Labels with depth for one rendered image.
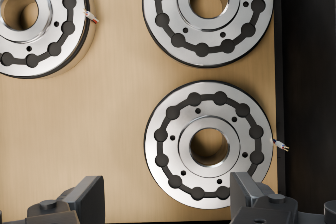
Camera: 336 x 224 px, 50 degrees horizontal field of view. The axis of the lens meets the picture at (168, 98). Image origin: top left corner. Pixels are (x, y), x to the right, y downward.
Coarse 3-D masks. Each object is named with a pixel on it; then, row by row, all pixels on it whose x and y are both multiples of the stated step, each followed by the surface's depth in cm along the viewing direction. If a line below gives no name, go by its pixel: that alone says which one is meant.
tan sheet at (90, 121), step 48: (96, 0) 31; (192, 0) 31; (96, 48) 31; (144, 48) 31; (0, 96) 32; (48, 96) 32; (96, 96) 31; (144, 96) 31; (0, 144) 32; (48, 144) 32; (96, 144) 32; (192, 144) 31; (0, 192) 32; (48, 192) 32; (144, 192) 32
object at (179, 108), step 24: (168, 96) 28; (192, 96) 28; (216, 96) 28; (240, 96) 28; (168, 120) 28; (240, 120) 28; (264, 120) 28; (168, 144) 28; (240, 144) 28; (264, 144) 28; (168, 168) 29; (240, 168) 28; (264, 168) 28; (168, 192) 28; (192, 192) 29; (216, 192) 29
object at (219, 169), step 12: (192, 120) 28; (204, 120) 28; (216, 120) 28; (192, 132) 28; (228, 132) 28; (180, 144) 28; (228, 144) 28; (180, 156) 28; (192, 156) 28; (228, 156) 28; (192, 168) 28; (204, 168) 28; (216, 168) 28; (228, 168) 28
